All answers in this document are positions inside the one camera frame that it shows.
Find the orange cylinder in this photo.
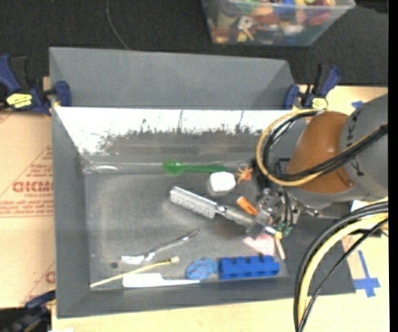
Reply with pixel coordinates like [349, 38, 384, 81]
[236, 196, 259, 216]

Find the small orange toy figure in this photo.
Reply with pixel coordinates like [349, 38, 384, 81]
[236, 166, 255, 185]

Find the pink flat piece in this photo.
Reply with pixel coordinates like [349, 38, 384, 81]
[242, 232, 278, 256]

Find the white flat strip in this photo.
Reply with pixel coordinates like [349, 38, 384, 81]
[122, 272, 200, 288]

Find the grey metal bin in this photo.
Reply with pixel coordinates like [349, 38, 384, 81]
[48, 46, 356, 318]

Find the grey hair brush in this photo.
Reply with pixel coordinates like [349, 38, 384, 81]
[168, 186, 259, 228]

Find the green plastic spoon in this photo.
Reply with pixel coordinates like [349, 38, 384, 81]
[161, 160, 229, 177]

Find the blue building block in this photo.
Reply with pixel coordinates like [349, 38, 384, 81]
[217, 254, 281, 281]

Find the pale wooden stick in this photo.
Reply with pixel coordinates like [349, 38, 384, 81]
[275, 237, 287, 261]

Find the white rounded block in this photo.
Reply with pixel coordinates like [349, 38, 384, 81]
[208, 171, 237, 195]

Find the blue round disc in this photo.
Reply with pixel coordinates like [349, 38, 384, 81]
[185, 257, 218, 281]

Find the clear spoon with white label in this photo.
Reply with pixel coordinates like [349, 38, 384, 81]
[120, 228, 200, 266]

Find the brown cardboard board red print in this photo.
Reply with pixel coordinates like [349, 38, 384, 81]
[0, 107, 57, 311]

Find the yellow stick with white tip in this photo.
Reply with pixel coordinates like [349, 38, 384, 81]
[89, 255, 181, 288]

